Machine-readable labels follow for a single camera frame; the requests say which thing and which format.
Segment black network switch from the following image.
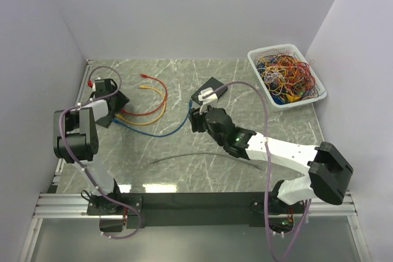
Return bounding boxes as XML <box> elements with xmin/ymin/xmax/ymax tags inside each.
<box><xmin>96</xmin><ymin>91</ymin><xmax>130</xmax><ymax>128</ymax></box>
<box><xmin>190</xmin><ymin>77</ymin><xmax>228</xmax><ymax>106</ymax></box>

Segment red ethernet cable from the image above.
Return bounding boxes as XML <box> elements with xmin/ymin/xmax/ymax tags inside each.
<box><xmin>120</xmin><ymin>73</ymin><xmax>168</xmax><ymax>117</ymax></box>

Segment orange ethernet cable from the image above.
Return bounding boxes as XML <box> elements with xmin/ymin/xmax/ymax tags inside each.
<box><xmin>115</xmin><ymin>84</ymin><xmax>167</xmax><ymax>126</ymax></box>

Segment blue ethernet cable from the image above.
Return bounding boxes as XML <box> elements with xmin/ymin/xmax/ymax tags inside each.
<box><xmin>112</xmin><ymin>99</ymin><xmax>193</xmax><ymax>138</ymax></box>

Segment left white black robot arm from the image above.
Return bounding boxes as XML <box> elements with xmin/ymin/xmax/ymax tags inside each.
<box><xmin>53</xmin><ymin>79</ymin><xmax>129</xmax><ymax>214</ymax></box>

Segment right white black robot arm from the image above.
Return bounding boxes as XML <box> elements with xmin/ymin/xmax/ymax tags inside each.
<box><xmin>189</xmin><ymin>108</ymin><xmax>354</xmax><ymax>212</ymax></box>

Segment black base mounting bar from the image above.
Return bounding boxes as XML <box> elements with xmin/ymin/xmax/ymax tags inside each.
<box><xmin>87</xmin><ymin>192</ymin><xmax>305</xmax><ymax>227</ymax></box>

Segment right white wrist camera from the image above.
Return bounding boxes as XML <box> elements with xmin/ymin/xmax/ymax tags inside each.
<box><xmin>198</xmin><ymin>87</ymin><xmax>218</xmax><ymax>114</ymax></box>

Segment grey ethernet cable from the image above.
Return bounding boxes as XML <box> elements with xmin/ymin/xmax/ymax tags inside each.
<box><xmin>149</xmin><ymin>152</ymin><xmax>265</xmax><ymax>171</ymax></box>

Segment tangled colourful wires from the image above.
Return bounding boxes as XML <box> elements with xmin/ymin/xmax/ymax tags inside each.
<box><xmin>255</xmin><ymin>52</ymin><xmax>318</xmax><ymax>103</ymax></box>

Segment aluminium rail frame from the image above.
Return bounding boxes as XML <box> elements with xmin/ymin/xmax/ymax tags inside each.
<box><xmin>33</xmin><ymin>58</ymin><xmax>359</xmax><ymax>218</ymax></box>

